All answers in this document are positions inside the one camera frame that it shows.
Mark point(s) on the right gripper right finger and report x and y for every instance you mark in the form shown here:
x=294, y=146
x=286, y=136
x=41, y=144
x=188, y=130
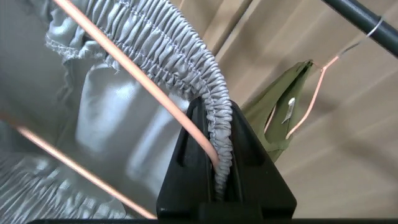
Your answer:
x=258, y=186

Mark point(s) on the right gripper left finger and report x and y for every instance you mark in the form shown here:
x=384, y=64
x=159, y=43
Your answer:
x=186, y=186

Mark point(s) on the black clothes rack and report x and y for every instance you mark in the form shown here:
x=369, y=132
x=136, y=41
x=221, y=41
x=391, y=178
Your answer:
x=357, y=15

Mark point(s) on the green long-sleeved shirt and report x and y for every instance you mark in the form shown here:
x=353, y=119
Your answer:
x=270, y=99

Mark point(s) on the beige curtain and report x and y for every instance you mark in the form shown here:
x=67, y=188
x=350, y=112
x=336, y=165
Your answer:
x=342, y=155

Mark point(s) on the pale grey shorts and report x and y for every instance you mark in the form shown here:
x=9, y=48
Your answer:
x=109, y=124

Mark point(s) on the pink clothes hanger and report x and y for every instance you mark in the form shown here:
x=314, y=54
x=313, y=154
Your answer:
x=331, y=61
x=135, y=74

